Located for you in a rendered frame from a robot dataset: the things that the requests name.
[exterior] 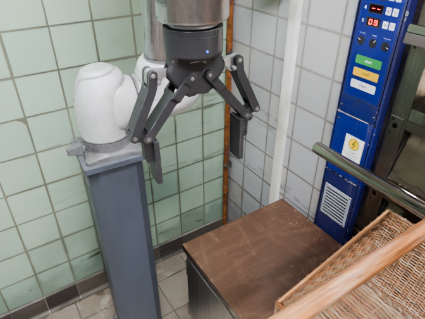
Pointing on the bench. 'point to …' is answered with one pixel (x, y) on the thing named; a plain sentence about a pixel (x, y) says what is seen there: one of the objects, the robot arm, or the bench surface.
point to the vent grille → (335, 204)
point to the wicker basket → (345, 257)
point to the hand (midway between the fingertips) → (198, 160)
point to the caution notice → (353, 148)
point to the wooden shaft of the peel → (353, 275)
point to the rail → (416, 29)
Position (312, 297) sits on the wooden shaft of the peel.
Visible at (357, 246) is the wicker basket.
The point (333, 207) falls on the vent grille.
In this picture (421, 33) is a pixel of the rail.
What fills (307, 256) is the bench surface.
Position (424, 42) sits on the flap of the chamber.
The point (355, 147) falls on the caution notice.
